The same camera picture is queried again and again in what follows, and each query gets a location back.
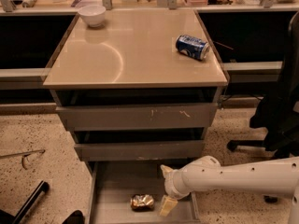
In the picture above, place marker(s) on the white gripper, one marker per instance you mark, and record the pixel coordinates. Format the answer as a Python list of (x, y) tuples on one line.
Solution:
[(171, 184)]

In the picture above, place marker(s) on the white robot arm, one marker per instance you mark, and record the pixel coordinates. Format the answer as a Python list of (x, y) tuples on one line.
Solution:
[(278, 178)]

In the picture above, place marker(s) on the grey middle drawer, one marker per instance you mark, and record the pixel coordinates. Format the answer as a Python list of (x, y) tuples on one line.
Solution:
[(139, 151)]

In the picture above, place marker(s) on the grey open bottom drawer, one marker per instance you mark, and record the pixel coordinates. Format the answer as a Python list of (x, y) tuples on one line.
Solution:
[(116, 182)]

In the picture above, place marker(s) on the grey top drawer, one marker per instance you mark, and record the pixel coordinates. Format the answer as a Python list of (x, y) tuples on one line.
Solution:
[(137, 117)]

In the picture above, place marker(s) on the grey drawer cabinet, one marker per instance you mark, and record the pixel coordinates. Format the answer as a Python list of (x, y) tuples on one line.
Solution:
[(132, 60)]

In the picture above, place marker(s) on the blue soda can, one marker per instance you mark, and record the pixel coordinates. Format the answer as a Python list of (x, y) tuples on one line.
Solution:
[(192, 47)]

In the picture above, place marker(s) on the black chair base foreground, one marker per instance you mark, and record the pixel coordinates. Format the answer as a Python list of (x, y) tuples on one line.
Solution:
[(75, 218)]

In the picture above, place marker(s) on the black office chair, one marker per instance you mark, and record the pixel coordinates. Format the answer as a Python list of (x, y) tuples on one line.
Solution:
[(278, 110)]

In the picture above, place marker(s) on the black chair leg left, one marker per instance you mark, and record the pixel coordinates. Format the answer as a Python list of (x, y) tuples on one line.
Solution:
[(7, 218)]

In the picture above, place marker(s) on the white bowl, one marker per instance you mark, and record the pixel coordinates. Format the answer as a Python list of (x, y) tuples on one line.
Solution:
[(92, 15)]

